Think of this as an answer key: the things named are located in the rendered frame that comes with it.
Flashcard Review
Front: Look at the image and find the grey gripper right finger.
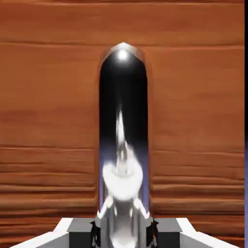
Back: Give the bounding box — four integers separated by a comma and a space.
145, 217, 241, 248

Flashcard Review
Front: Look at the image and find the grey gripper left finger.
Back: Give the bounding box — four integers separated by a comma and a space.
9, 217, 101, 248

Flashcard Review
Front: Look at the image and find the curved shiny metal handle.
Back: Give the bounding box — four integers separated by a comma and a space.
96, 42, 151, 248

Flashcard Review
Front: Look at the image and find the reddish wooden cabinet door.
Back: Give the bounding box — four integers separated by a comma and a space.
0, 0, 245, 248

